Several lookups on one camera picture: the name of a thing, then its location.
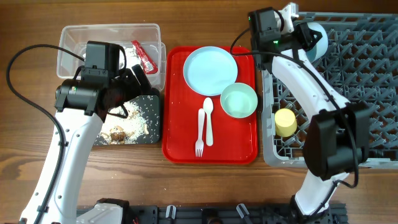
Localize red snack wrapper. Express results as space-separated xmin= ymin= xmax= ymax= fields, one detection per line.
xmin=131 ymin=40 xmax=158 ymax=75

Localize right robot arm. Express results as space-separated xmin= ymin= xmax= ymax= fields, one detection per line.
xmin=248 ymin=3 xmax=370 ymax=222

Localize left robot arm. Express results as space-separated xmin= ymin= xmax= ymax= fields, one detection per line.
xmin=17 ymin=41 xmax=151 ymax=223

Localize clear plastic bin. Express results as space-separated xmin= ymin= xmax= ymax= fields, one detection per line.
xmin=59 ymin=24 xmax=167 ymax=91

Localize grey dishwasher rack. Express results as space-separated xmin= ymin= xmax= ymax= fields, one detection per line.
xmin=261 ymin=12 xmax=397 ymax=169

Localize white napkin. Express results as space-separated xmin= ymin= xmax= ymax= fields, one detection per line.
xmin=119 ymin=45 xmax=141 ymax=69

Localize small light blue bowl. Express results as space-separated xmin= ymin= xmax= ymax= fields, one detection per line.
xmin=306 ymin=22 xmax=328 ymax=62

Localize mint green bowl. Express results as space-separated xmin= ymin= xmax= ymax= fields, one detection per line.
xmin=220 ymin=83 xmax=258 ymax=119

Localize yellow plastic cup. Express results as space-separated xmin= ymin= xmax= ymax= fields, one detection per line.
xmin=274 ymin=108 xmax=297 ymax=138

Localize light blue plate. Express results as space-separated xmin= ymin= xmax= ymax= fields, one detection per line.
xmin=183 ymin=46 xmax=238 ymax=96

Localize white plastic spoon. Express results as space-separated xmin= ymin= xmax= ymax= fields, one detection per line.
xmin=203 ymin=97 xmax=214 ymax=146

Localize black plastic tray bin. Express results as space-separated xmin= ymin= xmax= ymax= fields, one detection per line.
xmin=93 ymin=88 xmax=162 ymax=146

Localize food scraps rice and nuts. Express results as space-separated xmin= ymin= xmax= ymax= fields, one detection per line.
xmin=99 ymin=101 xmax=156 ymax=146

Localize white plastic fork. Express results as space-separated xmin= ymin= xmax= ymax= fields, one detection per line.
xmin=195 ymin=108 xmax=205 ymax=157

